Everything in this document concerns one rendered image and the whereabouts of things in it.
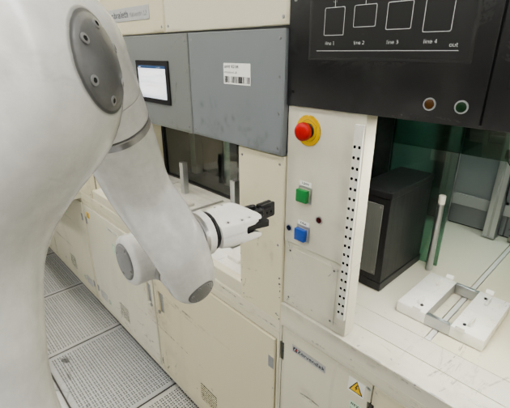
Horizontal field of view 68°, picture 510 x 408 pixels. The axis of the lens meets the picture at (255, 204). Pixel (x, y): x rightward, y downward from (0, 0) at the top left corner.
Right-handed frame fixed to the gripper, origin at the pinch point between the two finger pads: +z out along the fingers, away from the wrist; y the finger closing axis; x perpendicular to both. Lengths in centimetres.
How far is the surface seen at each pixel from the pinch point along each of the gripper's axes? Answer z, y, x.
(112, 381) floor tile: -7, -99, -120
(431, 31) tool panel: 12.4, 24.0, 33.9
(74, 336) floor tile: -8, -145, -120
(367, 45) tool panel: 12.4, 13.0, 32.0
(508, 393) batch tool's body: 24, 46, -33
